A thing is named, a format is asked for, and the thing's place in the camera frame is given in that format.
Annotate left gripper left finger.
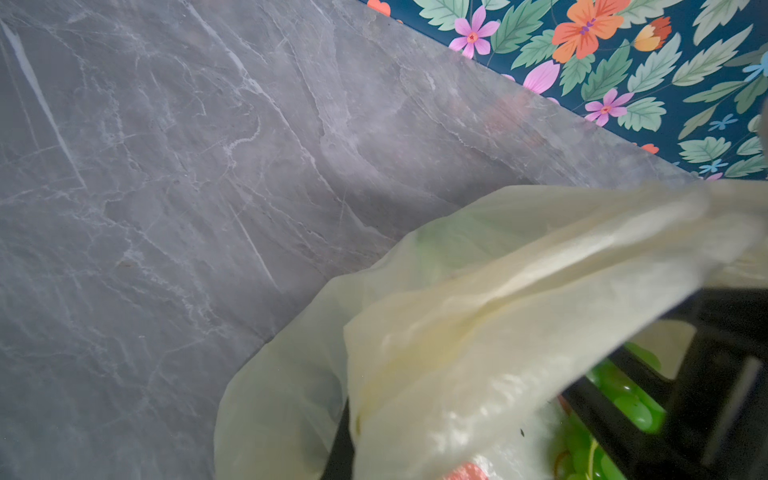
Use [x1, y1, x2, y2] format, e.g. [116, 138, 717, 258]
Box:
[320, 402, 355, 480]

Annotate green fake grapes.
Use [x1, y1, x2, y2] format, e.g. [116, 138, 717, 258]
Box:
[553, 360, 666, 480]

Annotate cream plastic fruit-print bag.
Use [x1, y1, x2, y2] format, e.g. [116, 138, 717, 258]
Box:
[214, 180, 767, 479]

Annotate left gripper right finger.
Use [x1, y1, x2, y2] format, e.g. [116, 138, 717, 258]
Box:
[564, 288, 767, 479]

